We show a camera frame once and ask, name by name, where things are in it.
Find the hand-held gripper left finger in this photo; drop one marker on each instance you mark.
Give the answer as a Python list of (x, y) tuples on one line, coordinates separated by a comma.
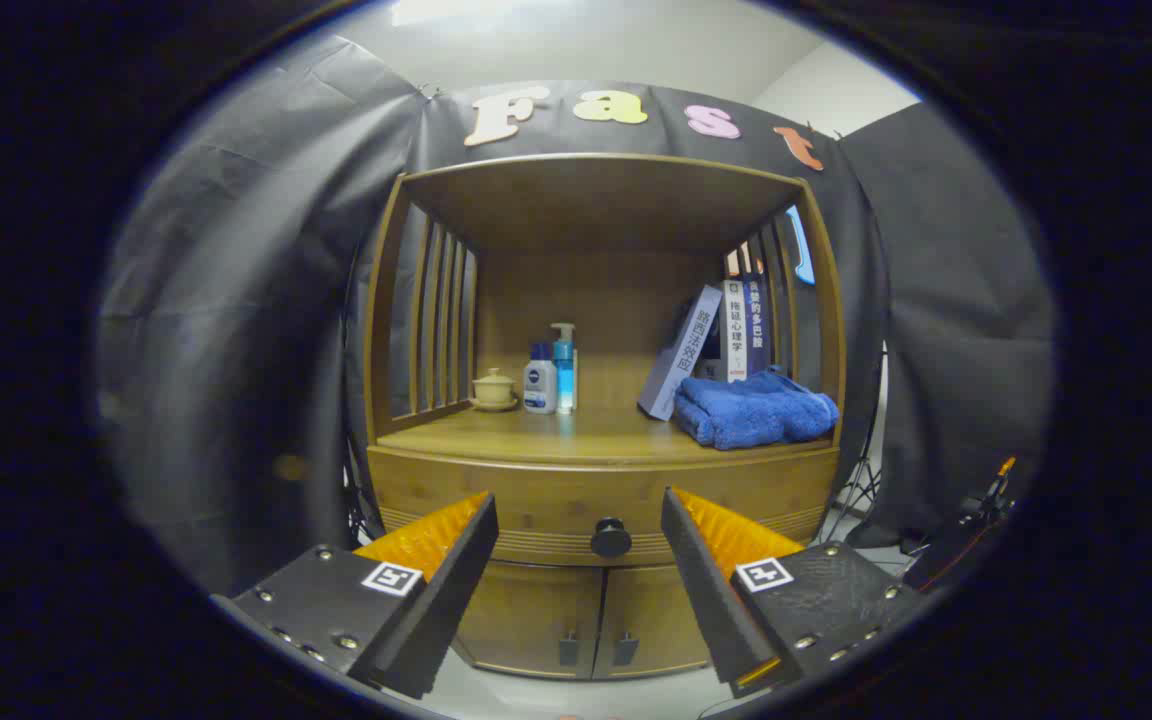
[(441, 600)]

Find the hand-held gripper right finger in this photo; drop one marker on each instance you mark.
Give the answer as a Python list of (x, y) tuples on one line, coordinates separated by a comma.
[(711, 590)]

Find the wooden drawer with black knob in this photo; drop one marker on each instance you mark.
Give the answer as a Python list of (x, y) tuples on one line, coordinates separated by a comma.
[(536, 490)]

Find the wooden cabinet door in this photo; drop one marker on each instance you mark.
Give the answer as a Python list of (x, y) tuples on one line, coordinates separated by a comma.
[(526, 615), (661, 615)]

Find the wooden countertop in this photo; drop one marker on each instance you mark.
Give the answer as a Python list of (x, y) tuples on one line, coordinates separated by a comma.
[(576, 435)]

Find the wooden cabinet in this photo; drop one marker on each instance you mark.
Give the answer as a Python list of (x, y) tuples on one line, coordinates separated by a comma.
[(616, 200)]

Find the blue folded towel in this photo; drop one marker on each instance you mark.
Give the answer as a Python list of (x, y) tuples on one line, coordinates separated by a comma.
[(751, 410)]

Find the black tripod stand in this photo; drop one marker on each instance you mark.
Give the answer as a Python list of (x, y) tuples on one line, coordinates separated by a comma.
[(861, 480)]

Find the beige lidded teacup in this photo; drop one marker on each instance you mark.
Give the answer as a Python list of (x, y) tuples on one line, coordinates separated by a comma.
[(493, 390)]

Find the white lotion bottle blue cap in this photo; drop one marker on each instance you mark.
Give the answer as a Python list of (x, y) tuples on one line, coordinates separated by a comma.
[(539, 390)]

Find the grey leaning book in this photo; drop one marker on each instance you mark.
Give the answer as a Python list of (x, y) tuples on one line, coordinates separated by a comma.
[(681, 350)]

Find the black device with orange tip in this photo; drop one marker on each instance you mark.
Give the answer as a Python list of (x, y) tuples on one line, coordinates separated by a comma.
[(956, 545)]

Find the blue pump bottle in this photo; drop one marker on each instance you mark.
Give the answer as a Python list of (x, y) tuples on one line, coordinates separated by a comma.
[(564, 375)]

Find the dark blue spine book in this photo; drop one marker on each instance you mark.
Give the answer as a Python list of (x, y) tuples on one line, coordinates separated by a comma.
[(756, 325)]

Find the black backdrop cloth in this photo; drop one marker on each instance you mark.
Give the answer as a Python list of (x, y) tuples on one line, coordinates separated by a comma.
[(236, 300)]

